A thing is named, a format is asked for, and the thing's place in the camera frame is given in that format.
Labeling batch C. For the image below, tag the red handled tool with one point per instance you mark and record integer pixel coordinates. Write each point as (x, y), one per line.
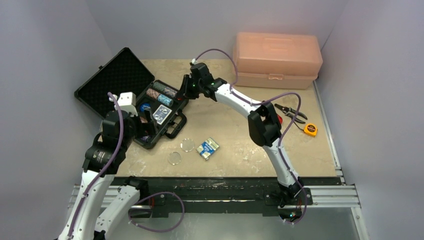
(280, 119)

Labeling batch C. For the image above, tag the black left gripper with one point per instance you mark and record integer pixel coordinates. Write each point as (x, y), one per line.
(145, 129)

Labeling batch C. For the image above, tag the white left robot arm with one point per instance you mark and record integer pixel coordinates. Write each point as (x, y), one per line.
(102, 160)

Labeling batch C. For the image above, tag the blue chip stack lower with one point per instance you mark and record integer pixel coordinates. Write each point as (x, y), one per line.
(165, 100)

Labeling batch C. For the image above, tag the aluminium frame rail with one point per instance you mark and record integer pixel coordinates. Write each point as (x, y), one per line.
(323, 196)

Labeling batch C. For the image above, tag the blue dealer button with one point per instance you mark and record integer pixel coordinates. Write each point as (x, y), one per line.
(145, 107)

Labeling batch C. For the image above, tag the black table edge rail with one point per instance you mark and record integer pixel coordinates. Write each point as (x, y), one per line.
(221, 195)

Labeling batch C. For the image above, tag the black poker set case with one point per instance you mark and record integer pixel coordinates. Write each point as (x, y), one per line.
(126, 73)

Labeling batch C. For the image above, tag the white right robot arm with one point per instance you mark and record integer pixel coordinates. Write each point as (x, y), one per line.
(264, 126)

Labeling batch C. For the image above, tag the clear round disc upper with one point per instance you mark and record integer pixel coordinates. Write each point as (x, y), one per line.
(187, 145)

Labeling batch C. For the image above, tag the pink plastic toolbox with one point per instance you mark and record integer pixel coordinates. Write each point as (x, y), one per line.
(280, 61)

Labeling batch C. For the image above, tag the black handled pliers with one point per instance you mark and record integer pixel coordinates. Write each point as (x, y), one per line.
(290, 112)

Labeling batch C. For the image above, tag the blue striped card deck box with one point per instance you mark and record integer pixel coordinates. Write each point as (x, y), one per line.
(207, 148)

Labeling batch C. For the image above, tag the yellow tape measure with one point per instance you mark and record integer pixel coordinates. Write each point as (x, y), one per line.
(310, 129)

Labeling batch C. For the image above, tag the clear round disc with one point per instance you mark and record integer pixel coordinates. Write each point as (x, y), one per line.
(174, 158)
(187, 145)

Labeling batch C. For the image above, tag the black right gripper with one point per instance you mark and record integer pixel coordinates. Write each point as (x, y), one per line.
(185, 88)

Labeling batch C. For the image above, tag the blue patterned card deck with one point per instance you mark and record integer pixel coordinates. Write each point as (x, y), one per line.
(161, 114)

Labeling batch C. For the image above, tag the clear round disc lower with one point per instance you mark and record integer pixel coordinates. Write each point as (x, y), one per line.
(174, 158)

